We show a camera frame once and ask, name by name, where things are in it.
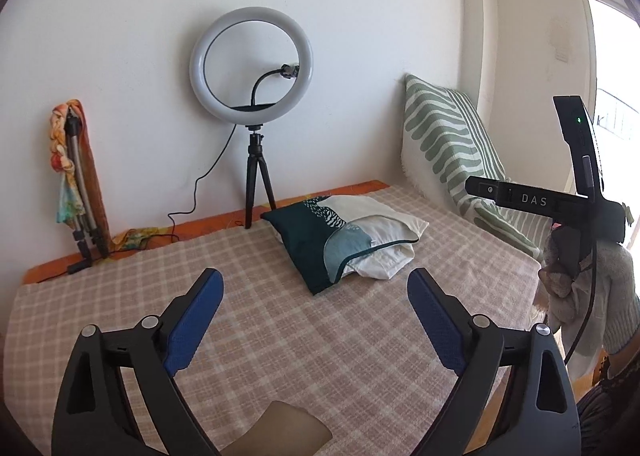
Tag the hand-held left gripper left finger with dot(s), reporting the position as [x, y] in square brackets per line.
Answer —
[197, 316]

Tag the green striped cushion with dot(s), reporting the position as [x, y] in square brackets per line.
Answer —
[450, 151]

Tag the beige checked blanket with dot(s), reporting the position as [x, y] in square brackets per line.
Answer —
[300, 336]

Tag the person's striped dark clothing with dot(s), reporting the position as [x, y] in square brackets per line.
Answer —
[595, 421]

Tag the person's right forearm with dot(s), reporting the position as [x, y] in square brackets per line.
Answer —
[625, 386]

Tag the white cloth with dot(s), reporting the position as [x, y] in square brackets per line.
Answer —
[385, 236]

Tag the window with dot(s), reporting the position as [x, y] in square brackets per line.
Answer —
[615, 61]

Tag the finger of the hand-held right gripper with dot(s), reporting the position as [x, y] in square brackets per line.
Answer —
[485, 191]

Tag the person's right hand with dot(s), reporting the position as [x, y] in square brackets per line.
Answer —
[615, 296]

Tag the folded black tripod stand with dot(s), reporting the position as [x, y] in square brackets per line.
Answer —
[82, 196]

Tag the floral printed teal cloth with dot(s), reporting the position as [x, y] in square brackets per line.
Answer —
[310, 241]

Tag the tan flat sheet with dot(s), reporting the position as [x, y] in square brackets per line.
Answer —
[295, 428]

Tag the white wall socket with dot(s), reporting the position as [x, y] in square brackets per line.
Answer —
[562, 52]

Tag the colourful orange scarf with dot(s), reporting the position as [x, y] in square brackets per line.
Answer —
[62, 156]

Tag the black gooseneck phone holder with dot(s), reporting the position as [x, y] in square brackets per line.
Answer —
[265, 83]

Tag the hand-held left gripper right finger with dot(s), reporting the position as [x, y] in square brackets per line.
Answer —
[435, 316]

